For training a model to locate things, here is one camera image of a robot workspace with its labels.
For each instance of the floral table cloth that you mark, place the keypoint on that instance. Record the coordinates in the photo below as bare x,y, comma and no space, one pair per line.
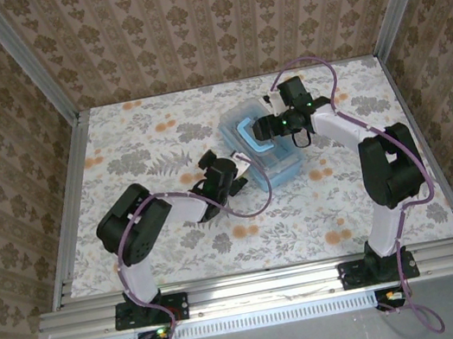
264,233

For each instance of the aluminium left side rail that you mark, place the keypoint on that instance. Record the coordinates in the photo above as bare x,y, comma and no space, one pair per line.
75,170

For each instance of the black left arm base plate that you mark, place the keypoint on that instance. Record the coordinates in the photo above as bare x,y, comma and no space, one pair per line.
180,305

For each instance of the black right controller board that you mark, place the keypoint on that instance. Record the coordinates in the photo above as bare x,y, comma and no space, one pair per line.
389,296

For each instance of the aluminium left frame post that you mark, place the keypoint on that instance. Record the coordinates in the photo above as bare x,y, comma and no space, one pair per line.
29,68

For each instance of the aluminium right side rail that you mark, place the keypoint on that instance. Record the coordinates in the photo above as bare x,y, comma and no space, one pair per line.
405,102

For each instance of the blue plastic tool box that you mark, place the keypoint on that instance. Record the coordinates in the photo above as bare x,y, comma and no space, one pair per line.
283,168

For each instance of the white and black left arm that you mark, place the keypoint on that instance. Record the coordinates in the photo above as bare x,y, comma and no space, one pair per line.
132,230

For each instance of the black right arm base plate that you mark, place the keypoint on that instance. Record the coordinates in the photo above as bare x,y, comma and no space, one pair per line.
410,266

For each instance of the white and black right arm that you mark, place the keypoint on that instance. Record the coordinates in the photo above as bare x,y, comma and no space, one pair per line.
394,175

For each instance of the aluminium front frame rail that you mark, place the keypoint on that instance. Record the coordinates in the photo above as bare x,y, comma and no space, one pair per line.
265,287

